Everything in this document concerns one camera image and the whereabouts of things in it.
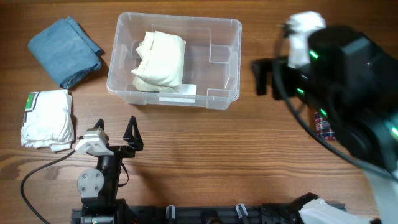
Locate red plaid shirt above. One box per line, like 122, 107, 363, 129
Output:
314, 112, 336, 141

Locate white printed t-shirt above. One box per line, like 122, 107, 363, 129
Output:
21, 89, 75, 152

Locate cream cloth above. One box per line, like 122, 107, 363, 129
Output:
131, 31, 186, 93

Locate blue denim cloth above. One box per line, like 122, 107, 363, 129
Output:
28, 17, 102, 89

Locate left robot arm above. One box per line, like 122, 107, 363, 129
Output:
71, 116, 144, 224

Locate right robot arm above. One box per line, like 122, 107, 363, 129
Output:
251, 25, 397, 223

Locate clear plastic storage bin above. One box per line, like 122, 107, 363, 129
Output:
106, 12, 243, 110

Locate white label in bin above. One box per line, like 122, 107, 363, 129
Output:
179, 84, 197, 96

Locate black right camera cable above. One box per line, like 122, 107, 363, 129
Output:
272, 29, 398, 183

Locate black camera cable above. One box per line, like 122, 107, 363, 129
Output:
20, 149, 77, 224
272, 29, 398, 183

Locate black left camera cable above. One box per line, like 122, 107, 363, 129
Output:
20, 149, 77, 224

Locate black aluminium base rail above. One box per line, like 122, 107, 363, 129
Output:
70, 203, 348, 224

